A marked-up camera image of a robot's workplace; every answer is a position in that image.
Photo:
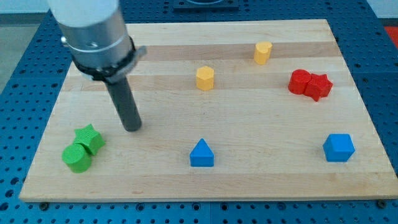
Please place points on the wooden board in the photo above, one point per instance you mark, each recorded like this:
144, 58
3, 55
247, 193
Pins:
267, 141

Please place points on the yellow hexagon block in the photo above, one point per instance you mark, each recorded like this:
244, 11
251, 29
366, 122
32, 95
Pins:
205, 78

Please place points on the red cylinder block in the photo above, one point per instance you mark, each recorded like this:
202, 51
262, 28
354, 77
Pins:
299, 81

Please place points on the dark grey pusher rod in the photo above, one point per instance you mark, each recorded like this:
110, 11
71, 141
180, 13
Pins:
123, 100

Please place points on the blue cube block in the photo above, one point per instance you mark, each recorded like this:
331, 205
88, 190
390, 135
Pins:
338, 147

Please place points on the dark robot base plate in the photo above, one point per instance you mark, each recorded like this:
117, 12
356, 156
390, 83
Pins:
205, 4

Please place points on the green cylinder block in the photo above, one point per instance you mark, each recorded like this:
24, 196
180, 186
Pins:
76, 158

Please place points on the blue triangle block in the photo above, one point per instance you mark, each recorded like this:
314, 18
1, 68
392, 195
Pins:
202, 155

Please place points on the green star block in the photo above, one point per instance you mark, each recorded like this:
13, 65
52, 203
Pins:
89, 138

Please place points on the red star block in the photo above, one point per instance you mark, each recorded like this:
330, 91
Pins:
318, 87

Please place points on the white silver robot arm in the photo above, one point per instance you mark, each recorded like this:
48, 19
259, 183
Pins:
97, 37

